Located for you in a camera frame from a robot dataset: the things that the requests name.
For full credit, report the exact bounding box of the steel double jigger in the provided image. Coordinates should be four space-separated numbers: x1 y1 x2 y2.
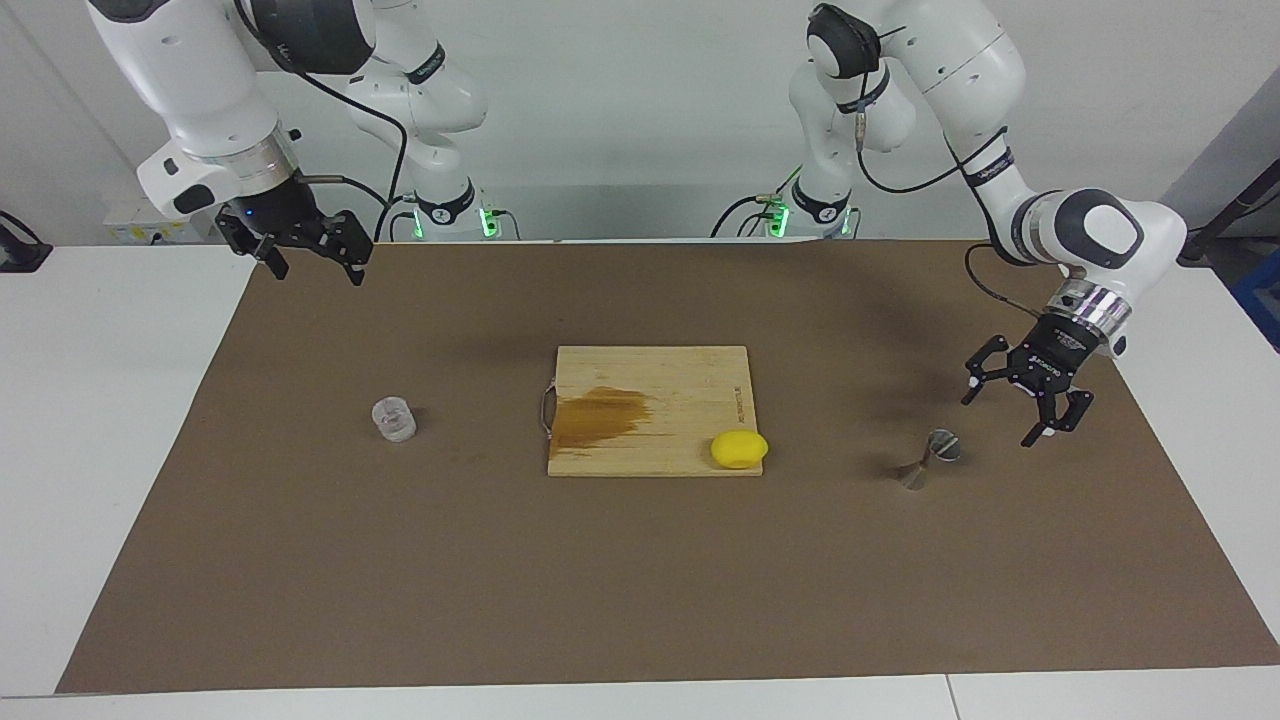
897 428 963 491

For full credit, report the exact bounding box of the small clear glass cup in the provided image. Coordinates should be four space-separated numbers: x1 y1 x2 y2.
371 396 418 443

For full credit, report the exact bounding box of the yellow lemon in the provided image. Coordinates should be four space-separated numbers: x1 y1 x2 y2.
710 429 770 470

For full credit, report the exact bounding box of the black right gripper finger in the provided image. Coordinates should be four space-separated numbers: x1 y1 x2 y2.
215 212 292 282
313 209 374 289

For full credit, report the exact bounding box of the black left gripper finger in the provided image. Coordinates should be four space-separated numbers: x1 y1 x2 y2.
1020 385 1094 448
962 335 1013 407

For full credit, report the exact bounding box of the black stand pole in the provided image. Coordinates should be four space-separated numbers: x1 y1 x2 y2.
1178 160 1280 267

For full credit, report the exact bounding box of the black desk clamp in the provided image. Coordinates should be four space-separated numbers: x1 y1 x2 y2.
0 210 53 273

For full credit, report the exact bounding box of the white power box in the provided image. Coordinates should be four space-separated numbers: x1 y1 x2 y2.
103 195 221 244

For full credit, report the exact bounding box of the brown table mat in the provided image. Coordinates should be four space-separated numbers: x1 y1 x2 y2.
55 240 1280 694

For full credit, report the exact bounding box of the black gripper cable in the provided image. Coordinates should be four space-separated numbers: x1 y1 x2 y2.
855 25 1046 321
235 0 411 243

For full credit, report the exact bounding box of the blue box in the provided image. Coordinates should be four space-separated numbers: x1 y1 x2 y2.
1232 250 1280 353

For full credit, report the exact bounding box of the bamboo cutting board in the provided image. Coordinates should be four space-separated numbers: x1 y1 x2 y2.
540 345 767 478

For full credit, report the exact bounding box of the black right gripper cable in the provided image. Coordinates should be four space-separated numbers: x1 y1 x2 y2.
235 0 411 243

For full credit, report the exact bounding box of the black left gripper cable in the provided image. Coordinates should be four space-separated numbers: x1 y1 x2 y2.
855 25 1046 321

